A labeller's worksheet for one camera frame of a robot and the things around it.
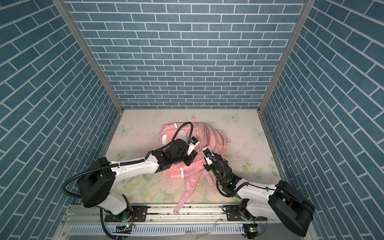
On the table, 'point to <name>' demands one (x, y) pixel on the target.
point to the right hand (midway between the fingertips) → (205, 149)
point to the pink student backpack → (206, 137)
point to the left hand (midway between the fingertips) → (197, 153)
